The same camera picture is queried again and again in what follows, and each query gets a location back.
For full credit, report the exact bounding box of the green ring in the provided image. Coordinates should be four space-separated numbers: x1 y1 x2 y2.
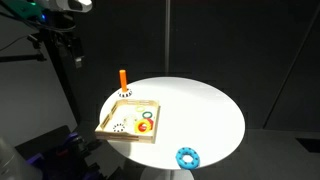
141 111 154 120

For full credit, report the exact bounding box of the blue orange clamp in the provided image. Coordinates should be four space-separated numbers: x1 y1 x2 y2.
56 132 87 156

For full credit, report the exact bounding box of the black white ring in tray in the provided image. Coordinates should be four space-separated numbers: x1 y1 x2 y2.
112 123 126 133

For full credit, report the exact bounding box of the orange peg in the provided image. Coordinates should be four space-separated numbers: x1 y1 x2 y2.
119 69 128 92

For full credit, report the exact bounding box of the vertical metal pole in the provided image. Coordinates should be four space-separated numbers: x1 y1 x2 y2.
164 0 171 76

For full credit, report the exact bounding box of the black white ring at peg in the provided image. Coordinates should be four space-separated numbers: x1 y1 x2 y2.
117 88 133 98

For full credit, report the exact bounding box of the black tripod stand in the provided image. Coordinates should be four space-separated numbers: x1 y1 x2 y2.
0 18 81 124

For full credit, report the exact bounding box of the clear ring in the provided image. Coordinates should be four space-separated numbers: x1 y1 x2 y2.
122 114 138 127

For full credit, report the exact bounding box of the red ring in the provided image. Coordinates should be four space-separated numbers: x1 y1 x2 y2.
138 117 155 131

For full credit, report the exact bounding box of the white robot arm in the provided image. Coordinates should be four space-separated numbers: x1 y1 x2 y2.
1 0 93 13

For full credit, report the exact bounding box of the blue ring with dark dots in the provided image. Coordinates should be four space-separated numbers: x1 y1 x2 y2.
175 146 201 170

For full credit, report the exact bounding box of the wooden tray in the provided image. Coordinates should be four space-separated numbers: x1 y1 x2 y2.
95 99 160 143

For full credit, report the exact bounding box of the white table pedestal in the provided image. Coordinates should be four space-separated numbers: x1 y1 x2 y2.
140 167 194 180

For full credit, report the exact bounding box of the yellow ring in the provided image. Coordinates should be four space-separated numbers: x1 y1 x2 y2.
134 119 153 135

